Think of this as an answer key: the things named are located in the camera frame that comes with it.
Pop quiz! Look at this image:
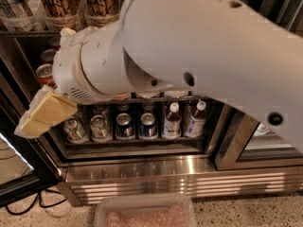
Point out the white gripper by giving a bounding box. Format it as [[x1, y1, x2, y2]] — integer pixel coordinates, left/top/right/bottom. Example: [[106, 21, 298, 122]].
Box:
[[14, 28, 98, 139]]

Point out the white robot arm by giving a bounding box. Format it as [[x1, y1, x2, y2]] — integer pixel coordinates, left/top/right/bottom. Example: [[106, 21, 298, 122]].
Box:
[[15, 0, 303, 149]]

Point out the front left coca cola can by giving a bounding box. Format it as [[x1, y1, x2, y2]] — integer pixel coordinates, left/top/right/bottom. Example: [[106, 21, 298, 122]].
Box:
[[36, 63, 57, 88]]

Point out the open fridge door left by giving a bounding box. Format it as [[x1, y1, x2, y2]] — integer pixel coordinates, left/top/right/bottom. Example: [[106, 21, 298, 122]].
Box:
[[0, 61, 59, 207]]

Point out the left blue pepsi can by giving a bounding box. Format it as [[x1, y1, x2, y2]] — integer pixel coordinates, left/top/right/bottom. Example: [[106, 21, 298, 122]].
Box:
[[116, 113, 135, 140]]

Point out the blue pepsi can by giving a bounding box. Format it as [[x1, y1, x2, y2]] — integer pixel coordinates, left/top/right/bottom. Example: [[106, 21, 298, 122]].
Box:
[[139, 113, 158, 140], [116, 113, 135, 140]]

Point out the dark can far left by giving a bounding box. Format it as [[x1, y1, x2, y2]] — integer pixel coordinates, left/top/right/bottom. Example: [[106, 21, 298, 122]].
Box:
[[0, 0, 44, 31]]

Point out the right blue pepsi can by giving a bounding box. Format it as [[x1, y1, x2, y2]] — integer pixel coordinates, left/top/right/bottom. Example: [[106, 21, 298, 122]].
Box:
[[139, 113, 158, 140]]

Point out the gold lacroix can left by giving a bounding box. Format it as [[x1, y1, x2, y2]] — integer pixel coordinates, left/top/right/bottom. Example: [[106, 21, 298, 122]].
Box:
[[41, 0, 80, 30]]

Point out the gold lacroix can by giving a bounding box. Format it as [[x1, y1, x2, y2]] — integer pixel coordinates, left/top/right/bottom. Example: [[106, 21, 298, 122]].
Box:
[[85, 0, 124, 27], [41, 0, 80, 30]]

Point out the gold lacroix can middle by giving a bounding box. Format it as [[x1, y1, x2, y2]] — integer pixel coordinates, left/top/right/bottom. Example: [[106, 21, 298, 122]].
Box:
[[85, 0, 124, 27]]

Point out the fridge right glass door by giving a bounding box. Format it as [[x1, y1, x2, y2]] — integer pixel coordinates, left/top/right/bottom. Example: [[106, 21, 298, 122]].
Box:
[[213, 0, 303, 170]]

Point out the left tea bottle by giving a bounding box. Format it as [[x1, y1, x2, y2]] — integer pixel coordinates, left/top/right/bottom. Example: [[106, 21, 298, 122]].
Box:
[[162, 102, 182, 139]]

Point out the tea bottle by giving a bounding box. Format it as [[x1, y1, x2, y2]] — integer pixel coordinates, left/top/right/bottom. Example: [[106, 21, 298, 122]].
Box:
[[184, 100, 206, 138], [162, 102, 182, 139]]

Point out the clear plastic bin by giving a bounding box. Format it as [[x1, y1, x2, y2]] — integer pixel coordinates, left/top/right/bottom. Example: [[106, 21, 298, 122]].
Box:
[[94, 193, 197, 227]]

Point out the right tea bottle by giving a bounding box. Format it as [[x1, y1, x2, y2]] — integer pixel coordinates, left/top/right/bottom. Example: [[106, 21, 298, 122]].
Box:
[[184, 100, 206, 138]]

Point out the black cable on floor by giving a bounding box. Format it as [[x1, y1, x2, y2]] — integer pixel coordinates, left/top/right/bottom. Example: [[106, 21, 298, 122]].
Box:
[[4, 187, 68, 216]]

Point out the upper wire shelf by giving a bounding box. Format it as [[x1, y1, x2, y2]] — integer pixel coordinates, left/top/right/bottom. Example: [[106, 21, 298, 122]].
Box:
[[0, 31, 60, 38]]

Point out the wire shelf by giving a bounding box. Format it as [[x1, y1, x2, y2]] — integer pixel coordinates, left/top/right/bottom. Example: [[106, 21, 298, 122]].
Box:
[[78, 93, 211, 106], [0, 31, 60, 38]]

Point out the middle wire shelf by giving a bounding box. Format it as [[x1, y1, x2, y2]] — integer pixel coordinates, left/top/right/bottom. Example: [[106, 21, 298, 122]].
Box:
[[78, 93, 211, 106]]

